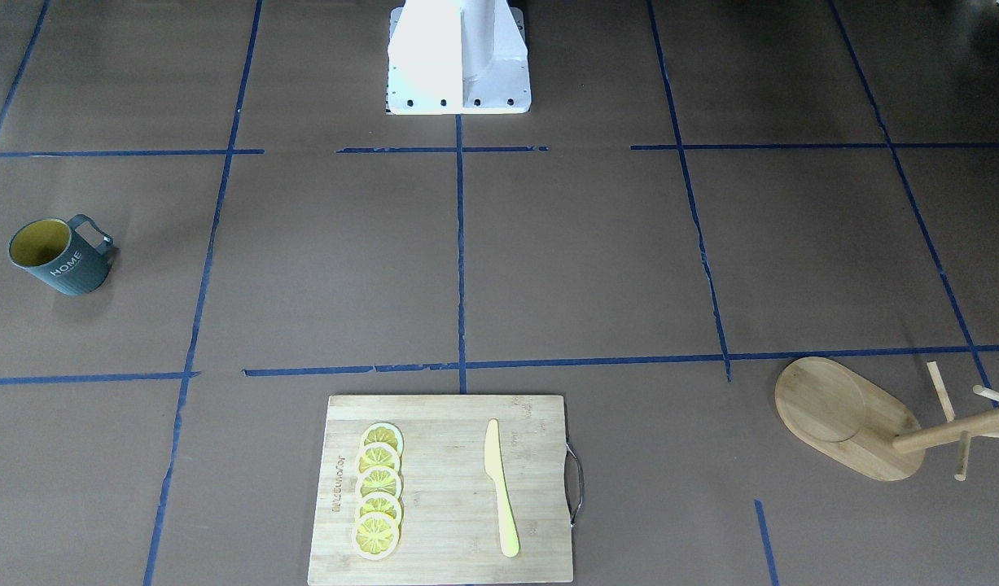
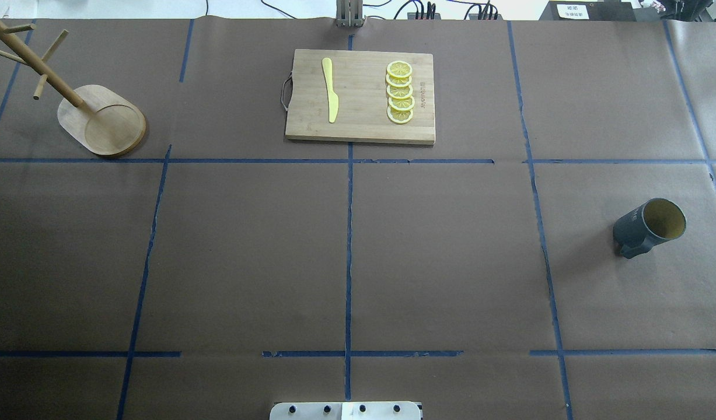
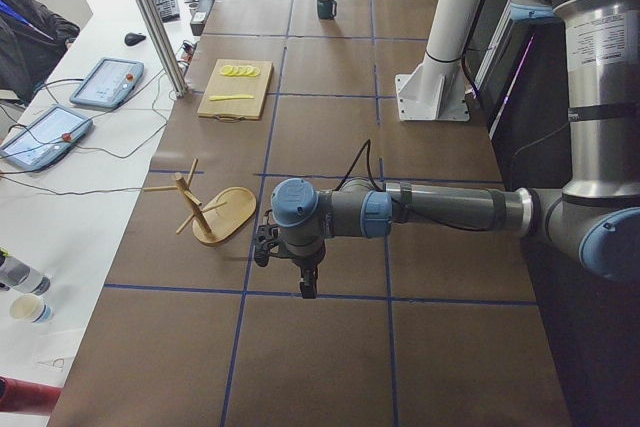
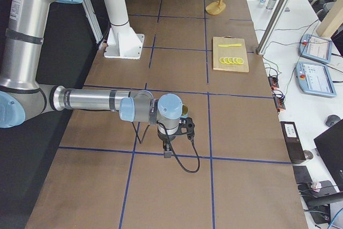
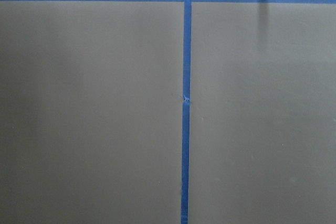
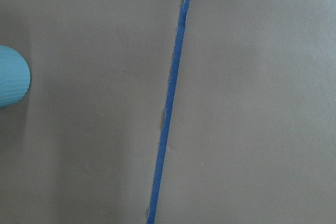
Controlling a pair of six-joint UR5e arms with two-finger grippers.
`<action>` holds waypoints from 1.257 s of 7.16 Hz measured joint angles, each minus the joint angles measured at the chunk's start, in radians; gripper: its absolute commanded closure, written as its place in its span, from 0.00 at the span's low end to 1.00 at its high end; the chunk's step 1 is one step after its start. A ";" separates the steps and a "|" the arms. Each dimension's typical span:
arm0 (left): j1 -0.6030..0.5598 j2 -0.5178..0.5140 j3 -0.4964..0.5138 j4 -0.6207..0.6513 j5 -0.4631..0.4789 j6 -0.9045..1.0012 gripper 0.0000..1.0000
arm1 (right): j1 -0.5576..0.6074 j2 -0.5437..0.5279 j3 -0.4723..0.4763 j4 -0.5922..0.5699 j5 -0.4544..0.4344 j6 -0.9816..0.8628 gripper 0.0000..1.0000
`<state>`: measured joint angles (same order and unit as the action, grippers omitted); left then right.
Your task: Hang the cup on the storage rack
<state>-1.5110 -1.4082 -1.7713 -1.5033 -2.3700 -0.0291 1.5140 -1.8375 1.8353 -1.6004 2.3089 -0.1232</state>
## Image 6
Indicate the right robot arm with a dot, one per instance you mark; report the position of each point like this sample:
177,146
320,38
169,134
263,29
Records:
15,76

